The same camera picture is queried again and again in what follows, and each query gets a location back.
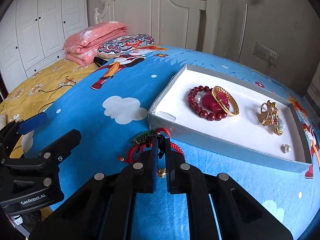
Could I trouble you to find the patterned pillow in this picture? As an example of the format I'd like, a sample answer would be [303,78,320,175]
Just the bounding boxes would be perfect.
[97,34,155,59]

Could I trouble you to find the white bed headboard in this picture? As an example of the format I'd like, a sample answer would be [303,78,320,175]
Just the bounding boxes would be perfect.
[94,0,221,54]

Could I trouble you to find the dark red bead bracelet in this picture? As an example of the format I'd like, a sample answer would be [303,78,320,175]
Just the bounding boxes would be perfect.
[187,85,231,121]

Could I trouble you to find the folded pink quilt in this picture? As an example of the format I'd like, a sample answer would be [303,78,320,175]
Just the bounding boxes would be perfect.
[63,21,127,66]

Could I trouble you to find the double ring flower brooch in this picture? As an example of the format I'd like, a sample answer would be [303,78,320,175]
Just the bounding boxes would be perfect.
[258,100,274,126]

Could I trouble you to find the grey white jewelry tray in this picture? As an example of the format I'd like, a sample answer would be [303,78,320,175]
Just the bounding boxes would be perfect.
[148,64,312,173]

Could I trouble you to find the metal pole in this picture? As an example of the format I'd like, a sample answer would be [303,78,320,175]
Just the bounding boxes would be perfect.
[236,4,248,63]

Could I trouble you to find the yellow floral bedsheet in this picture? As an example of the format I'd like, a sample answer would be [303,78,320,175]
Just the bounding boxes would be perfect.
[1,59,104,159]

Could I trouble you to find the blue cartoon tablecloth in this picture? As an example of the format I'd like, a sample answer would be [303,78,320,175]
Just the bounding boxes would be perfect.
[26,47,319,239]

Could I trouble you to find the red cord gold bead bracelet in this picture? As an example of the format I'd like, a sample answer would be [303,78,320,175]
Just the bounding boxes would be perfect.
[118,127,186,178]

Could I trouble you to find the white wardrobe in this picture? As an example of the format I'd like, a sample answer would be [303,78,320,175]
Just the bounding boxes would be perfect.
[1,0,88,93]

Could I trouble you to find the red flower hair clip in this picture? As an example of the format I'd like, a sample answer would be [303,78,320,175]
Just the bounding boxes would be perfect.
[202,92,229,113]

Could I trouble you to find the gold bangle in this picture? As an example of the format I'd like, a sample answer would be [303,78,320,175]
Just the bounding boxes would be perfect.
[211,86,240,116]

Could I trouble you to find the pale jade pendant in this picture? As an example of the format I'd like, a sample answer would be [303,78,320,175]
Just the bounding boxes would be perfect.
[277,118,286,132]

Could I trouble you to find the ship print curtain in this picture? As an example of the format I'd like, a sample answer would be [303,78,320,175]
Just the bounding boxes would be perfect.
[304,66,320,120]

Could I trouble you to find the wall switch and socket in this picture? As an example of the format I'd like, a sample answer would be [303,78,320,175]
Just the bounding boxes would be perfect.
[253,42,280,67]

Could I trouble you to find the white pearl with cap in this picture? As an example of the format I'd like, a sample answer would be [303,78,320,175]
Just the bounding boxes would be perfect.
[281,144,291,153]

